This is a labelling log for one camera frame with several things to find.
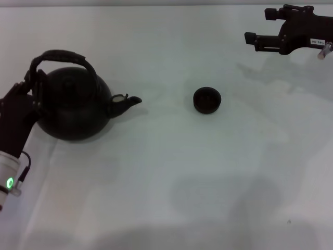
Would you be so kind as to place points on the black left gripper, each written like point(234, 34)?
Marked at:
point(15, 122)

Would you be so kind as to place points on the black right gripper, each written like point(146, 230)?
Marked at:
point(299, 28)

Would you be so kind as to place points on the small dark round teacup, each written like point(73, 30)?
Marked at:
point(207, 100)

